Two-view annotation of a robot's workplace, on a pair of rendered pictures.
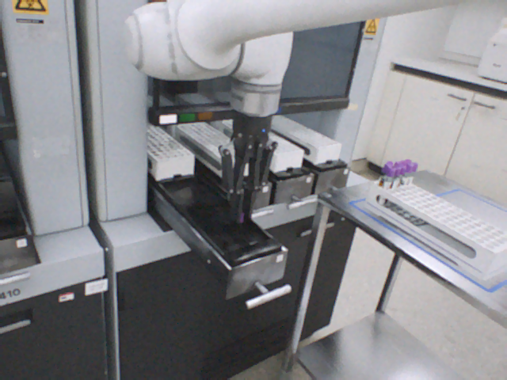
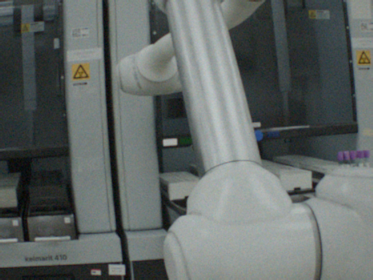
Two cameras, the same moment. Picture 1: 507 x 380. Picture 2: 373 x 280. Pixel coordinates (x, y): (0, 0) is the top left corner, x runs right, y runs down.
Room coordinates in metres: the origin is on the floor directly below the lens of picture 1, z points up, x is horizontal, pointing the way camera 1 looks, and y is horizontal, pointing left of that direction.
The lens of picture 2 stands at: (-1.11, -0.91, 1.11)
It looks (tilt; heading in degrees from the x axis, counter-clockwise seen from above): 3 degrees down; 28
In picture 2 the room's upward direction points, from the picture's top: 4 degrees counter-clockwise
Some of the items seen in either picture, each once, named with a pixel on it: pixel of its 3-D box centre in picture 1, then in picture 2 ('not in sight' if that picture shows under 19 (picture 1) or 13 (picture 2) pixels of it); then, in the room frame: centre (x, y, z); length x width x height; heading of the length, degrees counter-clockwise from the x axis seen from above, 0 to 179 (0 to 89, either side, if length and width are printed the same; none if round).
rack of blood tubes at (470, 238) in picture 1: (433, 221); not in sight; (0.76, -0.40, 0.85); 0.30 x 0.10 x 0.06; 36
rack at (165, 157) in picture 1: (151, 148); (178, 187); (1.00, 0.27, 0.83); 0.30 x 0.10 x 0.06; 38
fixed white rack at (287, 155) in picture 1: (257, 144); (282, 179); (1.14, -0.01, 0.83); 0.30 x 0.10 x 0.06; 38
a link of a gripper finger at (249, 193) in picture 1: (247, 203); not in sight; (0.75, 0.00, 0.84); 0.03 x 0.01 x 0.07; 38
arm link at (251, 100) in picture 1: (255, 96); not in sight; (0.74, 0.01, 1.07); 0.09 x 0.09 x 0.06
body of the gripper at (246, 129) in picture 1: (250, 134); not in sight; (0.74, 0.01, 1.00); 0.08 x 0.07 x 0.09; 128
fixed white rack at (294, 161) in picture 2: not in sight; (297, 167); (1.48, 0.06, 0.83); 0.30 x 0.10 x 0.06; 38
